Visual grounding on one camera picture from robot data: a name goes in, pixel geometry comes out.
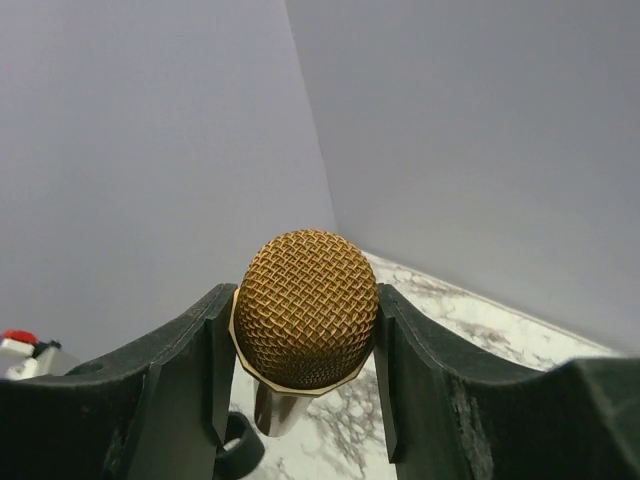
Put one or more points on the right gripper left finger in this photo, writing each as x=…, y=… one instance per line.
x=155, y=408

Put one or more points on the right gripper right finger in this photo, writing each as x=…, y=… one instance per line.
x=452, y=410

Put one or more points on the black round-base clip stand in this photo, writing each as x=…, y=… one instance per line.
x=242, y=451

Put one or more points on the gold microphone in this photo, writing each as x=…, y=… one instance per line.
x=302, y=322

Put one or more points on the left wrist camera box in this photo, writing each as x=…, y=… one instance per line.
x=30, y=357

